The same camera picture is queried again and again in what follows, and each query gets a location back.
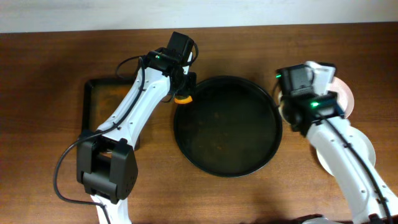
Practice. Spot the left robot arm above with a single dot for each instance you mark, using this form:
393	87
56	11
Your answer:
106	165

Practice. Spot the white plate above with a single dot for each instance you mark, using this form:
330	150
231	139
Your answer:
284	109
366	149

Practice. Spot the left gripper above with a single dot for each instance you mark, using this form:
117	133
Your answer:
186	86

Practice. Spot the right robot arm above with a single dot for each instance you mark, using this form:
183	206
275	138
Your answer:
313	111

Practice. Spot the white plate bottom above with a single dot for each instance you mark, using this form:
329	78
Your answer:
366	149

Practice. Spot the grey-white plate with sauce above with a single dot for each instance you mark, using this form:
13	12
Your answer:
345	95

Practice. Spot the green and orange sponge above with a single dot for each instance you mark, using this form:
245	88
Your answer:
183	100

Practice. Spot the black round tray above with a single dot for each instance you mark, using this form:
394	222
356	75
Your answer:
232	127

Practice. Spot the black rectangular tray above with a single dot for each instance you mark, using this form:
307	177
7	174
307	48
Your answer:
100	99

